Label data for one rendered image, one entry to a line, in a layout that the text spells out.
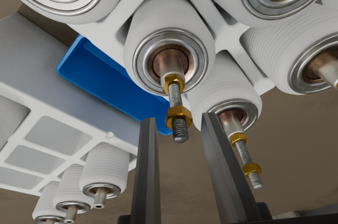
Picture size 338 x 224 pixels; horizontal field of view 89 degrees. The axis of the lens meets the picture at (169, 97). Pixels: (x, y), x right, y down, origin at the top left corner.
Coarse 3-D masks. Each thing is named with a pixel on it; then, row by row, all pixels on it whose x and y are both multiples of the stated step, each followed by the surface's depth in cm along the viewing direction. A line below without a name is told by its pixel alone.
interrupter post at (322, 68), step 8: (328, 56) 18; (320, 64) 18; (328, 64) 17; (336, 64) 17; (320, 72) 18; (328, 72) 17; (336, 72) 16; (328, 80) 17; (336, 80) 16; (336, 88) 17
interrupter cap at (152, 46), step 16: (160, 32) 15; (176, 32) 15; (144, 48) 16; (160, 48) 16; (176, 48) 16; (192, 48) 16; (144, 64) 17; (192, 64) 17; (144, 80) 18; (192, 80) 18
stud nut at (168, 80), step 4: (168, 76) 15; (172, 76) 14; (176, 76) 14; (164, 80) 14; (168, 80) 14; (172, 80) 14; (176, 80) 14; (180, 80) 14; (164, 84) 14; (168, 84) 14; (180, 84) 14; (184, 84) 14; (164, 88) 14; (180, 88) 15; (164, 92) 15
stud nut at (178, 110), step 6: (174, 108) 12; (180, 108) 11; (186, 108) 12; (168, 114) 11; (174, 114) 11; (180, 114) 11; (186, 114) 11; (168, 120) 11; (186, 120) 12; (168, 126) 12
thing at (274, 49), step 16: (304, 16) 18; (320, 16) 17; (336, 16) 17; (256, 32) 23; (272, 32) 20; (288, 32) 19; (304, 32) 17; (320, 32) 16; (256, 48) 23; (272, 48) 20; (288, 48) 18; (304, 48) 17; (272, 64) 20; (288, 64) 18; (272, 80) 21
